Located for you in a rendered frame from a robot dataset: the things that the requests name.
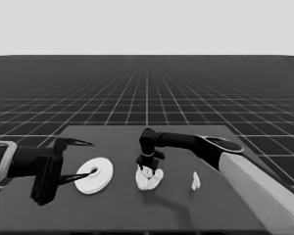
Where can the small white T-shaped piece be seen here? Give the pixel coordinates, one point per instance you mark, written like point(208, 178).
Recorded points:
point(196, 183)

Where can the large thick white disc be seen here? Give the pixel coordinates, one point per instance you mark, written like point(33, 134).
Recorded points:
point(94, 186)

